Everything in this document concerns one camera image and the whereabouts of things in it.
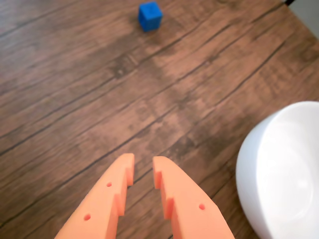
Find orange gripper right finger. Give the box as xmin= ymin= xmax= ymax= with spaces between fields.
xmin=152 ymin=156 xmax=234 ymax=239

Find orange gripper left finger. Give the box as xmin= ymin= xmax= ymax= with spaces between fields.
xmin=54 ymin=153 xmax=135 ymax=239

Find blue cube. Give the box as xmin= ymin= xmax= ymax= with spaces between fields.
xmin=138 ymin=1 xmax=164 ymax=32

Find white bowl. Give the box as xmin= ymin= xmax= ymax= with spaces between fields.
xmin=235 ymin=101 xmax=319 ymax=239

